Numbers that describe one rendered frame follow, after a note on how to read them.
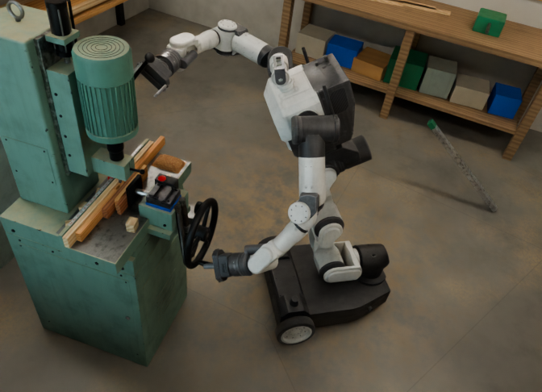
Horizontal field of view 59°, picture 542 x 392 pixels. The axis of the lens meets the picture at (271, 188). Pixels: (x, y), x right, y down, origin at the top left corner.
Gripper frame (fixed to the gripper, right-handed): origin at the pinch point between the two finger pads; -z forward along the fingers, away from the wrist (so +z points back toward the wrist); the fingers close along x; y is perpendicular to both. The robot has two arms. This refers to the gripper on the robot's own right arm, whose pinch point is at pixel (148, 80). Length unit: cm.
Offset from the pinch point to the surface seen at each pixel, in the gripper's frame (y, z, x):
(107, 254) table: 33, -43, 30
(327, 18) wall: 65, 310, 62
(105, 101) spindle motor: -0.5, -21.3, -4.1
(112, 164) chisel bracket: 26.2, -17.5, 10.6
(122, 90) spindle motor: -4.7, -16.8, -2.4
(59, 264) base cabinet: 73, -36, 22
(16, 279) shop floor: 155, -17, 15
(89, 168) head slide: 33.8, -19.5, 5.4
